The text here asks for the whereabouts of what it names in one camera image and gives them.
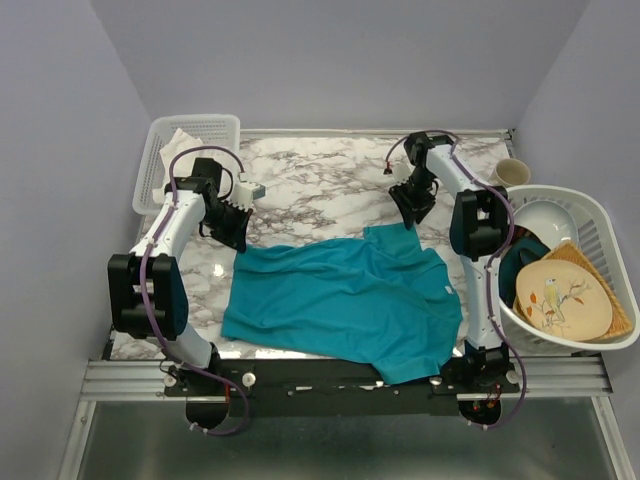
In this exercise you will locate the cream ceramic mug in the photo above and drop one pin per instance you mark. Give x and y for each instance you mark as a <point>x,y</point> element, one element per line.
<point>510,172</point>

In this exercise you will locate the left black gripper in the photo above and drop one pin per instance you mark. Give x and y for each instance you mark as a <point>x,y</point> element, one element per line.
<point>236,237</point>

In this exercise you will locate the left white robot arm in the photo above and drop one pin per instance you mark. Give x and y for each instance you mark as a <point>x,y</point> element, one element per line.
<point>147,293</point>

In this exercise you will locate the woven wicker tray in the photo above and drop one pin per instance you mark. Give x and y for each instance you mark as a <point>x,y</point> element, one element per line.
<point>621,324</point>

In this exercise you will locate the teal t shirt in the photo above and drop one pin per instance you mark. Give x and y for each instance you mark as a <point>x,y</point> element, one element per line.
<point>380,299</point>

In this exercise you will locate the aluminium frame rail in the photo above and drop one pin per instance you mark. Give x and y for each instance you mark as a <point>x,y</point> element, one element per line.
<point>547,377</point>

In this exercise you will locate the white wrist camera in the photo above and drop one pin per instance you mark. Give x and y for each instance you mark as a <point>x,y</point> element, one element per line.
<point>400,173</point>
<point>244,193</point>

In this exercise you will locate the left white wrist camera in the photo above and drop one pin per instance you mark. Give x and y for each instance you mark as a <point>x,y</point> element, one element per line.
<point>244,193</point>

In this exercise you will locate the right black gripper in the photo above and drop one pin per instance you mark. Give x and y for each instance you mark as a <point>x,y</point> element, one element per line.
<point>418,208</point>

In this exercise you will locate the white round dish basket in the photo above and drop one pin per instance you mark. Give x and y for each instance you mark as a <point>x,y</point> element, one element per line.
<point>597,241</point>

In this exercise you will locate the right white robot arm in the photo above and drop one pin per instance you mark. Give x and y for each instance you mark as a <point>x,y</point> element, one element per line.
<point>482,226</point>

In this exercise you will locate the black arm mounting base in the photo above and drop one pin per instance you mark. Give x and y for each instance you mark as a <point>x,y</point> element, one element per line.
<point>223,401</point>

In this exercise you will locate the white ceramic bowl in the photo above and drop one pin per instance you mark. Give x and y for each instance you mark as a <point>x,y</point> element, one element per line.
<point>551,223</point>

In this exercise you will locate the beige bird plate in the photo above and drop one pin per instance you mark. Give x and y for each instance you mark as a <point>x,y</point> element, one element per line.
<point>564,300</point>

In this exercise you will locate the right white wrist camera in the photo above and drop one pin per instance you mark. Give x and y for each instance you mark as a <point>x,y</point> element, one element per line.
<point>400,173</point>

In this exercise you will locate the white crumpled cloth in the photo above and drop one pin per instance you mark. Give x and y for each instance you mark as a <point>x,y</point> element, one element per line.
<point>180,142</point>

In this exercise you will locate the white perforated plastic basket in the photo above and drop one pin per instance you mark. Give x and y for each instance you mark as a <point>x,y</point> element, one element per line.
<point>213,129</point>

